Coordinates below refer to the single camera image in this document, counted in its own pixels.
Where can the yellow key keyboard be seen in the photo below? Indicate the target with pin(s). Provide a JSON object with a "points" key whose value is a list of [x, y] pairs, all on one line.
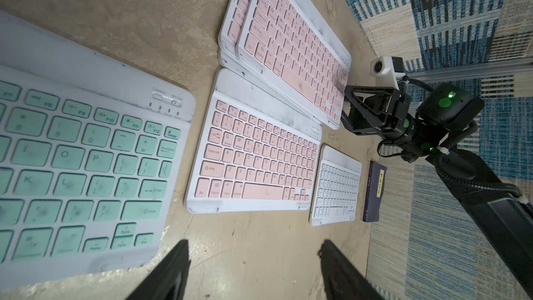
{"points": [[229, 61]]}

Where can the green key keyboard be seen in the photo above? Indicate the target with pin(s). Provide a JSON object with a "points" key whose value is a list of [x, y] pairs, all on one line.
{"points": [[90, 153]]}

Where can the white key keyboard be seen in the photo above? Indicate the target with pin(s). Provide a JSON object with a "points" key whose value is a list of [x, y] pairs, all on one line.
{"points": [[336, 188]]}

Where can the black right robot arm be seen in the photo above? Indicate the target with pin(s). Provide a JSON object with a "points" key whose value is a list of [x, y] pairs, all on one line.
{"points": [[500, 210]]}

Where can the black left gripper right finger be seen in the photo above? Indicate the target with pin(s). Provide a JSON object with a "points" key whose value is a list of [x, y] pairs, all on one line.
{"points": [[340, 277]]}

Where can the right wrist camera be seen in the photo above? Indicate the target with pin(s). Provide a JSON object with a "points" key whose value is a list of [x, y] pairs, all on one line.
{"points": [[387, 71]]}

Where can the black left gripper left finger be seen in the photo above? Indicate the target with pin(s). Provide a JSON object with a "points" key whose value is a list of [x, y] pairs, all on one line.
{"points": [[168, 280]]}

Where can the dark blue notebook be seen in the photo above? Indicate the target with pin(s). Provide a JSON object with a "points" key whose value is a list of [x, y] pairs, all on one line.
{"points": [[374, 192]]}

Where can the pink key keyboard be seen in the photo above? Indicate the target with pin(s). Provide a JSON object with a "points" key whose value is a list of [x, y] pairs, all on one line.
{"points": [[296, 53], [255, 153], [232, 25]]}

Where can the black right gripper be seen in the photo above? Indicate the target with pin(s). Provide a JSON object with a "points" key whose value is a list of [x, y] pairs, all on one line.
{"points": [[445, 118]]}

